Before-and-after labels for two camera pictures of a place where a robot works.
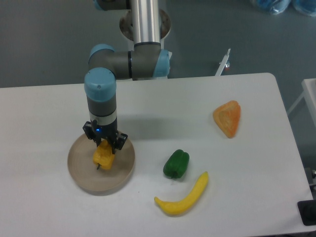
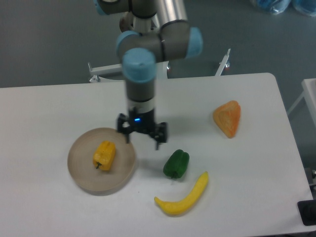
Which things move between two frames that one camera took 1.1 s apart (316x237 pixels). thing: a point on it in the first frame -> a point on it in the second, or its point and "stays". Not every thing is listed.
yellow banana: x=183 y=205 stays
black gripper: x=97 y=133 -> x=142 y=122
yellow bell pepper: x=103 y=155 stays
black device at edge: x=307 y=210 stays
